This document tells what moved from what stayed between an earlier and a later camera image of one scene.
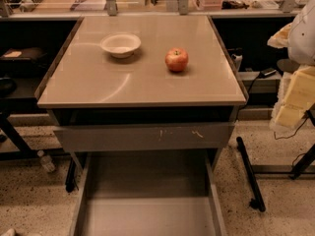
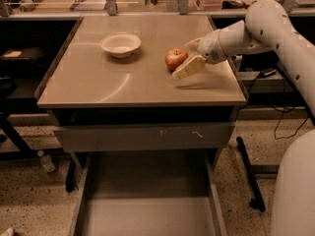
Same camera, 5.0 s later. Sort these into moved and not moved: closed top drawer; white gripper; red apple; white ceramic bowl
Moved: white gripper
Not moved: white ceramic bowl; red apple; closed top drawer
